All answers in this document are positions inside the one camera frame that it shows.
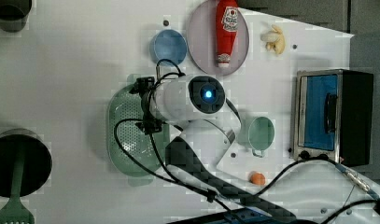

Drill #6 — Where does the orange fruit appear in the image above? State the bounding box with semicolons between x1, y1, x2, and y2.
249;173;266;186

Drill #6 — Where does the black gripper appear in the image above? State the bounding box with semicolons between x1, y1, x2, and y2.
130;77;162;134

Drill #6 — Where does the black utensil holder cup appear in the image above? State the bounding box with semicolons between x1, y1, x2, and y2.
0;129;52;198

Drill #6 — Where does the blue bowl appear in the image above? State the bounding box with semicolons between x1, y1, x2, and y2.
148;29;188;64

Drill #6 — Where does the green oval strainer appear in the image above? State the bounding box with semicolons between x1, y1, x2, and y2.
106;74;161;187

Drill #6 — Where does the black toaster oven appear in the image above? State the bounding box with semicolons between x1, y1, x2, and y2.
291;69;373;167

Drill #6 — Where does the peeled banana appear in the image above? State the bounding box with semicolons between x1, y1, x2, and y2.
260;24;286;55

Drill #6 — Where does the green cup with handle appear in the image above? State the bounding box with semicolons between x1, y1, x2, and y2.
238;117;274;158

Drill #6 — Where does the red ketchup bottle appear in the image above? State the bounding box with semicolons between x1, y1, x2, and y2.
215;0;239;68

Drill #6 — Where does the grey round plate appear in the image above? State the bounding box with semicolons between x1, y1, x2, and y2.
187;0;249;76

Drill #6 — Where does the green spatula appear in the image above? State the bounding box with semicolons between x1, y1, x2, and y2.
0;144;35;224

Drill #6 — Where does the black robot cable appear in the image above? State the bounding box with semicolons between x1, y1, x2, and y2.
113;58;380;224

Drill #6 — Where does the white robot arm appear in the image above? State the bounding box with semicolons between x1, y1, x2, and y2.
130;74;380;224

